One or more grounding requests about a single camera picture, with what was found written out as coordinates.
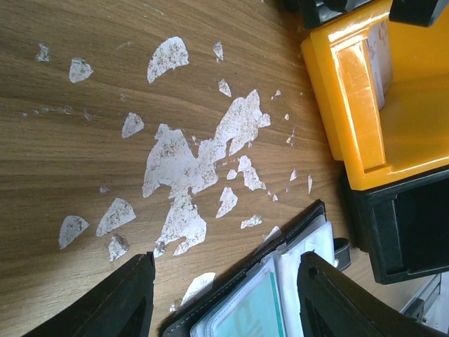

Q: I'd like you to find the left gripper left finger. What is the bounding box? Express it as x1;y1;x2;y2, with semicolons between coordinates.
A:
25;252;155;336

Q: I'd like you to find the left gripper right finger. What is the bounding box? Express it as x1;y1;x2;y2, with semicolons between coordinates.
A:
297;252;445;336

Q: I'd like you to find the black leather card holder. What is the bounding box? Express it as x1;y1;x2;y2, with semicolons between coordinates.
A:
161;200;351;336

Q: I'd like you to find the teal VIP card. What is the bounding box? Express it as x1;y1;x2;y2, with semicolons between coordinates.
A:
209;272;285;336

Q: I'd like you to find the black card bin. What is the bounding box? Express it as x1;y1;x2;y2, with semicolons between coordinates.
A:
340;166;448;284
282;0;448;29

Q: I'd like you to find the orange card bin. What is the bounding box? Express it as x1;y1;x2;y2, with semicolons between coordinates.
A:
301;1;448;191

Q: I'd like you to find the white VIP card stack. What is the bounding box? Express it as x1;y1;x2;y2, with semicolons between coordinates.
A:
366;21;393;109

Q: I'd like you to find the aluminium rail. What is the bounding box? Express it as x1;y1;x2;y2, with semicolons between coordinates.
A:
400;272;448;333

